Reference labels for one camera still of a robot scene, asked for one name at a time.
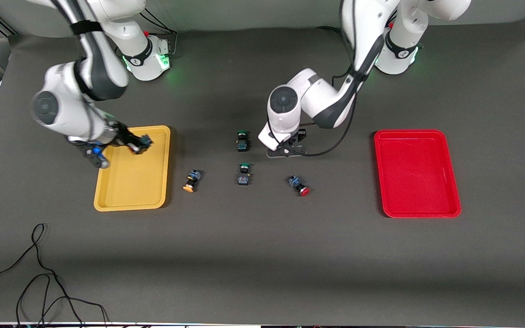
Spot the red plastic tray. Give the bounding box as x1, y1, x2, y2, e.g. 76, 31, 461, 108
374, 129, 462, 219

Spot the yellow push button switch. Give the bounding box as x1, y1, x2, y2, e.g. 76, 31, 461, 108
182, 169, 203, 193
128, 133, 153, 155

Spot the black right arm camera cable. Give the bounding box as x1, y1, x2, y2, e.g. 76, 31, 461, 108
51, 0, 108, 62

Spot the yellow plastic tray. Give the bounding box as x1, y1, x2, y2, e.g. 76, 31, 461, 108
93, 125, 171, 212

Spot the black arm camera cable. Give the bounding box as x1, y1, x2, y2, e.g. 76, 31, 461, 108
51, 0, 108, 62
266, 64, 360, 158

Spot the thin black loose cable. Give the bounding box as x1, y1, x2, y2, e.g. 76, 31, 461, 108
0, 223, 109, 328

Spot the black right arm base cable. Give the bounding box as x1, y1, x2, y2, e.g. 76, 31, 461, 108
139, 9, 179, 57

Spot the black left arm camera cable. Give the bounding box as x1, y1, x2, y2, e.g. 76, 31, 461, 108
266, 64, 360, 158

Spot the black arm base cable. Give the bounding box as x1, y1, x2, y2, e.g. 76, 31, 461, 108
139, 9, 179, 57
315, 25, 346, 37

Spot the red push button switch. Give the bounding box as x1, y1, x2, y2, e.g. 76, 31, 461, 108
288, 174, 310, 197

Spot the dark grey table cloth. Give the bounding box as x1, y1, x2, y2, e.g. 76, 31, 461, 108
0, 18, 525, 325

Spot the black left arm base cable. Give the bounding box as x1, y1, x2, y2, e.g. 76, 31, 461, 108
315, 25, 346, 37

